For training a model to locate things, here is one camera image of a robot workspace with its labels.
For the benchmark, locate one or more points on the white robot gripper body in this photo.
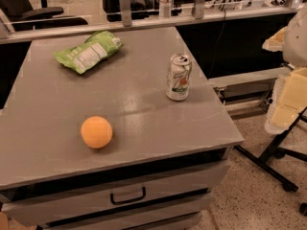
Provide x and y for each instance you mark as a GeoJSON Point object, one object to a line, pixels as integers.
{"type": "Point", "coordinates": [296, 42]}

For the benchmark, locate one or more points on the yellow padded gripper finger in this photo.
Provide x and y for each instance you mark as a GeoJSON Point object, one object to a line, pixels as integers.
{"type": "Point", "coordinates": [275, 42]}
{"type": "Point", "coordinates": [289, 99]}

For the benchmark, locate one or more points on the orange fruit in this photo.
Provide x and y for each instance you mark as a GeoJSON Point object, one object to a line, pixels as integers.
{"type": "Point", "coordinates": [96, 132]}

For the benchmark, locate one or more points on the green rice chip bag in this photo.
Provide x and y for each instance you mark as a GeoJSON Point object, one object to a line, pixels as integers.
{"type": "Point", "coordinates": [99, 46]}

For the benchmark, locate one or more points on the black wheeled stand base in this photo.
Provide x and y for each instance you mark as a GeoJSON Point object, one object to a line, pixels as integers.
{"type": "Point", "coordinates": [277, 168]}

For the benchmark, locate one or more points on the white 7up soda can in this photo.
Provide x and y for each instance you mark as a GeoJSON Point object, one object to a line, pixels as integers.
{"type": "Point", "coordinates": [178, 77]}

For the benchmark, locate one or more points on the clear plastic water bottle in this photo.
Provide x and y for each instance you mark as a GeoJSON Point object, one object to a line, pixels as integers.
{"type": "Point", "coordinates": [165, 7]}

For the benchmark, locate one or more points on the grey drawer cabinet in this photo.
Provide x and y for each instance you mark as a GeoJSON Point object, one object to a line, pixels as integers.
{"type": "Point", "coordinates": [177, 150]}

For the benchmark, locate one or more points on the black office chair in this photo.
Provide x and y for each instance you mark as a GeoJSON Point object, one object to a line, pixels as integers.
{"type": "Point", "coordinates": [24, 17]}

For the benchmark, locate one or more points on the grey metal railing frame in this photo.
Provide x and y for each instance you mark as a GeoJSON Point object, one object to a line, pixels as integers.
{"type": "Point", "coordinates": [197, 15]}

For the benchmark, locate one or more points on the black drawer handle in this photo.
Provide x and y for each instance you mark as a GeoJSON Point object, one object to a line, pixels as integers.
{"type": "Point", "coordinates": [128, 195]}

